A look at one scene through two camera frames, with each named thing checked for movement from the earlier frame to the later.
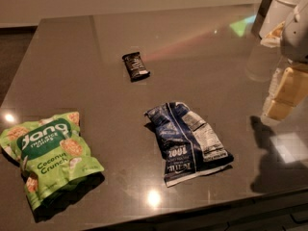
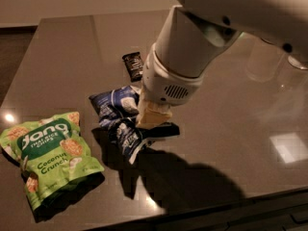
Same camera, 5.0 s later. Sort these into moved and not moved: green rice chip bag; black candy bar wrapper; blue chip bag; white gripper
Moved: blue chip bag; white gripper
Not moved: green rice chip bag; black candy bar wrapper
